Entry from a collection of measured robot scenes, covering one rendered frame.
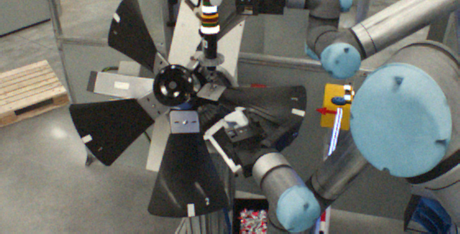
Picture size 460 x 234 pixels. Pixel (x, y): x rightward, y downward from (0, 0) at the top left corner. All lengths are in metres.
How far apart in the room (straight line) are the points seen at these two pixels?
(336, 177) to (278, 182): 0.12
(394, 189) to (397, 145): 1.68
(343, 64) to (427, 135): 0.36
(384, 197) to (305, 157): 0.54
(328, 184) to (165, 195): 0.43
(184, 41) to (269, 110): 0.51
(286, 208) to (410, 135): 0.29
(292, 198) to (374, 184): 1.45
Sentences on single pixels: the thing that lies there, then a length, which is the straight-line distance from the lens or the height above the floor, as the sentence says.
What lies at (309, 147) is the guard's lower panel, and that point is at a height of 0.50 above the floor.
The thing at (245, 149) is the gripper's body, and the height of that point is 1.19.
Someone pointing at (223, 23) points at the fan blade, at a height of 1.35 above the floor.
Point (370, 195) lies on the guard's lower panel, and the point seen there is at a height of 0.22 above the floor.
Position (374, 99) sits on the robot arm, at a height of 1.47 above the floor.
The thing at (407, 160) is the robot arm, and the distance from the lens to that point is 0.39.
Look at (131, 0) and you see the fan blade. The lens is 1.07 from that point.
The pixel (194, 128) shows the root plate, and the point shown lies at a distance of 0.95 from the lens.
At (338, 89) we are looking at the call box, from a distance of 1.23.
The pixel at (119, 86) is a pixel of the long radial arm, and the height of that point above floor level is 1.11.
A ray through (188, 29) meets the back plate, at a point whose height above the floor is 1.24.
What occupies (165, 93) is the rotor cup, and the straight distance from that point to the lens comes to 0.91.
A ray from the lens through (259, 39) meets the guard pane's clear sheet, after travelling 1.61.
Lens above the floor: 1.65
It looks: 31 degrees down
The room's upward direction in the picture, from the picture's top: straight up
